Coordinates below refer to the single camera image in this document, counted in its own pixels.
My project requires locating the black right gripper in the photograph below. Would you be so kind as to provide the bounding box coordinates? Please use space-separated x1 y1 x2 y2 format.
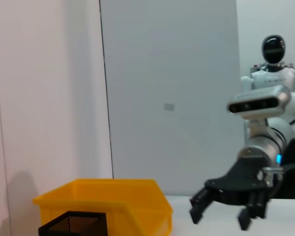
188 156 274 232

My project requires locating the black mesh pen holder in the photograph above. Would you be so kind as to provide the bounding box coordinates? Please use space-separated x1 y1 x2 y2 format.
38 210 108 236

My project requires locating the yellow plastic bin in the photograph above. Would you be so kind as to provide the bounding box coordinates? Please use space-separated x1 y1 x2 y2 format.
32 178 174 236

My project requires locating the white robot torso black head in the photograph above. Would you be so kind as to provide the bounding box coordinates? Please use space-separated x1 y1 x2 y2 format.
240 35 295 95

